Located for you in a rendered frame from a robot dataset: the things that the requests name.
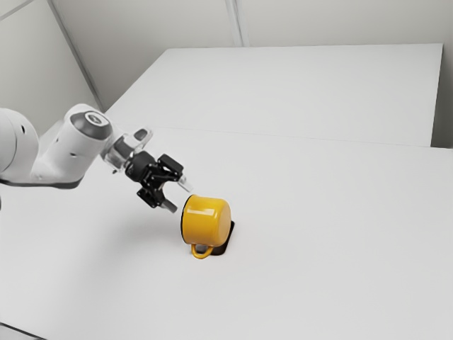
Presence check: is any yellow enamel mug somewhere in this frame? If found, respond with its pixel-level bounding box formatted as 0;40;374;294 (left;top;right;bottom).
179;193;232;260

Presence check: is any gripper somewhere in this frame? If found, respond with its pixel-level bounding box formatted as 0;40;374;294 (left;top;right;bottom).
124;151;195;213

